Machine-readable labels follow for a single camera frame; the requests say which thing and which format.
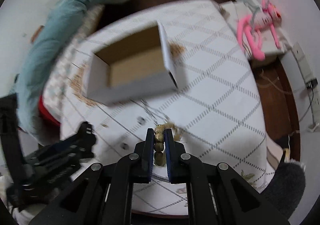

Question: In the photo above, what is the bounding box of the silver chain necklace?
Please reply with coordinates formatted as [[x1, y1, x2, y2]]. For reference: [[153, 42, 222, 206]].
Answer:
[[139, 98, 171, 125]]

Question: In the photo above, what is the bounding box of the red bedding under mattress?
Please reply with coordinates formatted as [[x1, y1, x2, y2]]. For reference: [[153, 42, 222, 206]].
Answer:
[[38, 95, 60, 127]]

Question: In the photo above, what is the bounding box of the patterned white tablecloth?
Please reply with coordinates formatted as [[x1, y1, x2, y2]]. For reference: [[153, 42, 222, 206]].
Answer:
[[42, 0, 275, 215]]

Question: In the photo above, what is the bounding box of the white cardboard box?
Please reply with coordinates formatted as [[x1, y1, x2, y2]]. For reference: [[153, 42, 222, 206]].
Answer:
[[82, 20, 178, 105]]

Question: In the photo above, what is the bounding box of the brown plush item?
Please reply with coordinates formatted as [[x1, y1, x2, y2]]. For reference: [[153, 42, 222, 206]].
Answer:
[[30, 25, 44, 44]]

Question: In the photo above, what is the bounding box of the checkered bed sheet mattress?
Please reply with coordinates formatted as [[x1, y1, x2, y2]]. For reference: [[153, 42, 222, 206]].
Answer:
[[78, 5, 105, 39]]

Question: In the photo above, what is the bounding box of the white power strip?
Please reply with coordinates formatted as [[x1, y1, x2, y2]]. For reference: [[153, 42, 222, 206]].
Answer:
[[292, 42, 319, 133]]

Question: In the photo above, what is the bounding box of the white side box stand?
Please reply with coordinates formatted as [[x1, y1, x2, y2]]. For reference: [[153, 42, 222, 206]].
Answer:
[[220, 1, 291, 61]]

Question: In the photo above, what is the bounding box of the pink panther plush toy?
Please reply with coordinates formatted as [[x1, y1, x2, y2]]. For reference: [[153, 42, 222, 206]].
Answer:
[[236, 0, 282, 61]]

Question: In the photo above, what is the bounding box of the teal duvet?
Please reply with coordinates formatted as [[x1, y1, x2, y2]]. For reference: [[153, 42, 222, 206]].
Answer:
[[15, 0, 127, 134]]

